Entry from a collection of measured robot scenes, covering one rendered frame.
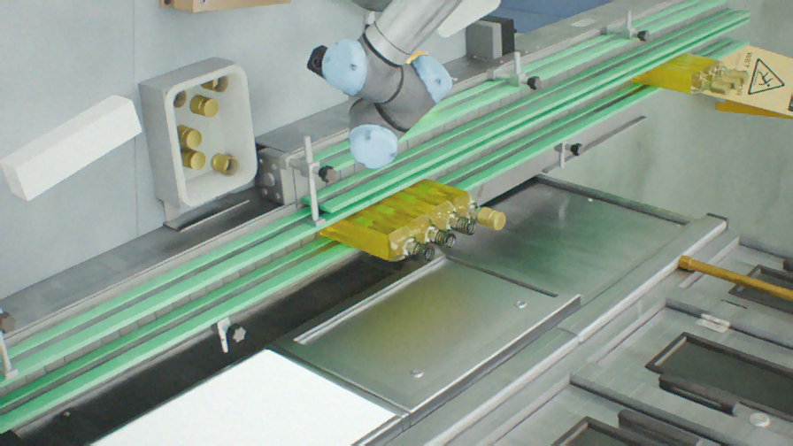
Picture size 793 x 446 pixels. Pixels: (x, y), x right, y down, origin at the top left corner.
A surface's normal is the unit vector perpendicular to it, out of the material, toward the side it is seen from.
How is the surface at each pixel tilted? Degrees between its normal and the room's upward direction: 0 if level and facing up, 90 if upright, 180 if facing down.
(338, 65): 91
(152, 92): 90
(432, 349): 90
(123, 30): 0
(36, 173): 0
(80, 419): 90
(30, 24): 0
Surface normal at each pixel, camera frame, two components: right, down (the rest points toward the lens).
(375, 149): 0.06, 0.62
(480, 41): -0.68, 0.36
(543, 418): -0.07, -0.90
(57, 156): 0.73, 0.25
